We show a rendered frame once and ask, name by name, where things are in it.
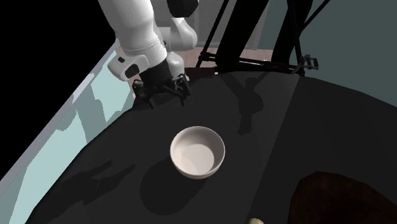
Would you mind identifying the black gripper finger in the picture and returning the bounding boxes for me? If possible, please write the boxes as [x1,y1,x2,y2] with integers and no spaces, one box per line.
[171,73,192,107]
[132,79,156,109]

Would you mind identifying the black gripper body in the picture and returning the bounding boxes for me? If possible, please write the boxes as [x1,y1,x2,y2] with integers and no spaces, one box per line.
[139,59,178,93]

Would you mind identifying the white bowl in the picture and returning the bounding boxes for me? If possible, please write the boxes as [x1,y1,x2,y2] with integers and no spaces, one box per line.
[169,125,226,180]

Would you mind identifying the dark round table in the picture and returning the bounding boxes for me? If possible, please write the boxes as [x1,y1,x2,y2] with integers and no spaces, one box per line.
[26,71,397,224]

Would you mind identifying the dark brown rounded object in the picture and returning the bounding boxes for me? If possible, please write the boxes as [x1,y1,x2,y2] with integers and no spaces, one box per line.
[286,171,397,224]

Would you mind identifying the black metal frame stand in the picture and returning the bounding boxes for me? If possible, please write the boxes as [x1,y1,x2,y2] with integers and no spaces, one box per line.
[195,0,331,77]

